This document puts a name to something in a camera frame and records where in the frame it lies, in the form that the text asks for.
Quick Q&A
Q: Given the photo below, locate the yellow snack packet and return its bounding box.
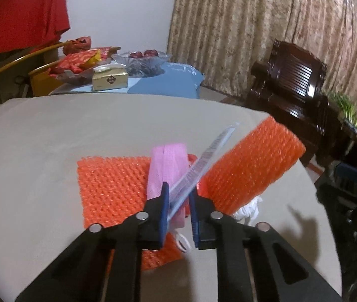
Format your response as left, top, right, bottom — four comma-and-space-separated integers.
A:
84, 52, 102, 66

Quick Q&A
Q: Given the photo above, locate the white tissue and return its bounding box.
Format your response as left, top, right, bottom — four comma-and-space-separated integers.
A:
232, 195, 264, 227

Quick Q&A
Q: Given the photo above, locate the wooden chair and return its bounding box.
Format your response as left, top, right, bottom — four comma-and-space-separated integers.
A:
0, 42, 121, 126

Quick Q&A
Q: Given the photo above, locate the glass fruit bowl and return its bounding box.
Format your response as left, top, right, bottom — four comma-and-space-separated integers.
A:
112, 50, 172, 77

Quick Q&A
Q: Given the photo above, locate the dark wooden armchair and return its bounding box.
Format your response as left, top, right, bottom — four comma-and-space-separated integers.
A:
246, 39, 330, 167

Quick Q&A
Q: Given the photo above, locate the green potted plant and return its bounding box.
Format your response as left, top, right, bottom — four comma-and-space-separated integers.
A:
329, 91, 357, 152

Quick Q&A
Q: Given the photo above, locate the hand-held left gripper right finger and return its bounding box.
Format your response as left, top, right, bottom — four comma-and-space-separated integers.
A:
189, 189, 344, 302

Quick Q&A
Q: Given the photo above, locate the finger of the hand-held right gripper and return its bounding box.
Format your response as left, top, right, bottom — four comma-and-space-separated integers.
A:
334, 162, 357, 186
315, 179, 357, 214

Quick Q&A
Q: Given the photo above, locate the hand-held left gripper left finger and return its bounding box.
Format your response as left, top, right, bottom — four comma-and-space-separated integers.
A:
14, 181, 170, 302

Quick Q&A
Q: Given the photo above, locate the red plastic bag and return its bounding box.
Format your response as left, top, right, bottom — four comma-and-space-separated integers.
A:
63, 36, 92, 55

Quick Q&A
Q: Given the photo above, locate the pink face mask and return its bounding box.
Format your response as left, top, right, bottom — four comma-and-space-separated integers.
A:
147, 143, 192, 254

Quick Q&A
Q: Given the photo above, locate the clear plastic wrapper strip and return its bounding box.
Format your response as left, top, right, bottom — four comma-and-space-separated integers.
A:
166, 121, 240, 224

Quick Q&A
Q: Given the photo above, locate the beige patterned curtain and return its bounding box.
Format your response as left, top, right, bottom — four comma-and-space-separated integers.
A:
167, 0, 357, 126

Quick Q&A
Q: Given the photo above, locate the cream tissue box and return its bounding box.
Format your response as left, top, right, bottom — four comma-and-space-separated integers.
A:
92, 64, 128, 91

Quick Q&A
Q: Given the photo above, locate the small glass dish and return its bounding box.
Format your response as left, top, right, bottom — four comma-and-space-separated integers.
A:
54, 67, 94, 85

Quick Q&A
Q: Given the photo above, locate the blue tablecloth side table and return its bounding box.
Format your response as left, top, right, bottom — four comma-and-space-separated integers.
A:
49, 62, 205, 99

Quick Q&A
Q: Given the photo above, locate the red cloth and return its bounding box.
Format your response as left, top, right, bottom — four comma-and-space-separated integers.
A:
0, 0, 70, 60

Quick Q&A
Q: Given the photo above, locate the dark wooden side table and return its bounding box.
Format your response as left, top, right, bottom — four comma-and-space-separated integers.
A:
323, 110, 357, 170

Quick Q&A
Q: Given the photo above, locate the red patterned snack bag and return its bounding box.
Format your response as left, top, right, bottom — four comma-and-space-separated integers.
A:
49, 50, 101, 76

